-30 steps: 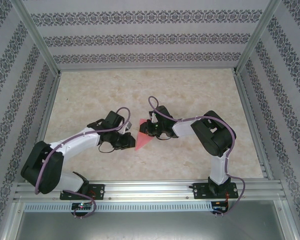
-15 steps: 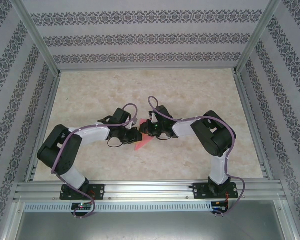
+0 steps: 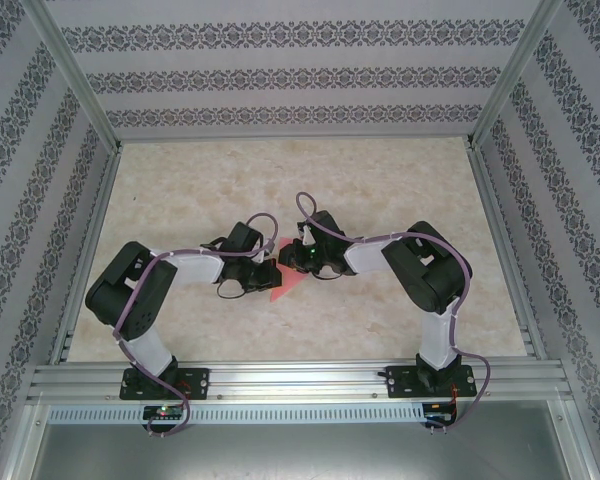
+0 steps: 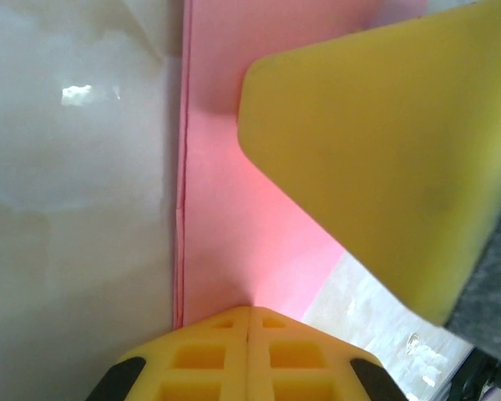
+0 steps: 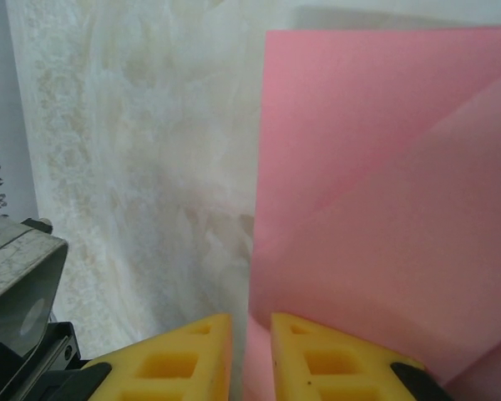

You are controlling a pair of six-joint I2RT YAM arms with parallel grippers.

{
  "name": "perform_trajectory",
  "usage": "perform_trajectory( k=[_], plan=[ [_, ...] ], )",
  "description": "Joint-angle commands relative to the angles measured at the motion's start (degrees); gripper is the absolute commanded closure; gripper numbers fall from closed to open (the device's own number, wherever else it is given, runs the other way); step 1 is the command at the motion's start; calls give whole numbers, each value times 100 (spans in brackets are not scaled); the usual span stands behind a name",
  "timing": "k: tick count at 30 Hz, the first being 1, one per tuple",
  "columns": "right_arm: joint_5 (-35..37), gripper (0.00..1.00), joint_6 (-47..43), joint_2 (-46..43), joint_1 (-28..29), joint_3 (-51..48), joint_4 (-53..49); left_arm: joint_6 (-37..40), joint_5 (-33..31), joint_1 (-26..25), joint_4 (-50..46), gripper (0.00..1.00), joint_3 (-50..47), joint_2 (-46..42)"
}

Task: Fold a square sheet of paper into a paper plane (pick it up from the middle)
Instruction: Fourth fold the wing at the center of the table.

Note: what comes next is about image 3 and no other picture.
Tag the pink paper sheet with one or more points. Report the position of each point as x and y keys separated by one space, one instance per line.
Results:
x=287 y=285

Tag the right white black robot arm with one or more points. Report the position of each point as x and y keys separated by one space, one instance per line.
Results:
x=370 y=255

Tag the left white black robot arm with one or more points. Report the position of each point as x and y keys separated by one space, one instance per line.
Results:
x=195 y=265

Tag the left controller circuit board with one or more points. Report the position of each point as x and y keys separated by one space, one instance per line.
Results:
x=162 y=412

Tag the controller circuit board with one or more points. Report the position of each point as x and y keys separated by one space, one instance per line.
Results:
x=162 y=412
x=437 y=411

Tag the grey metal panel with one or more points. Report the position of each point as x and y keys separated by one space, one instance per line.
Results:
x=300 y=455

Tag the right controller circuit board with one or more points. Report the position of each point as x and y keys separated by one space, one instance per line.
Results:
x=437 y=411

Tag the aluminium mounting rail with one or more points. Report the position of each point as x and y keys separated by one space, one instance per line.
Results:
x=300 y=382

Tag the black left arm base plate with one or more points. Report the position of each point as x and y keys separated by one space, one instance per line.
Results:
x=197 y=382

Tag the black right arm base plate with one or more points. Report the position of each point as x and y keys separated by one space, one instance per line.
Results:
x=400 y=382

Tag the aluminium side rail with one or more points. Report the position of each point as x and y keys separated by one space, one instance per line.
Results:
x=495 y=210
x=91 y=250

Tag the aluminium frame post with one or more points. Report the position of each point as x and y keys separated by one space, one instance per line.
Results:
x=78 y=75
x=512 y=75

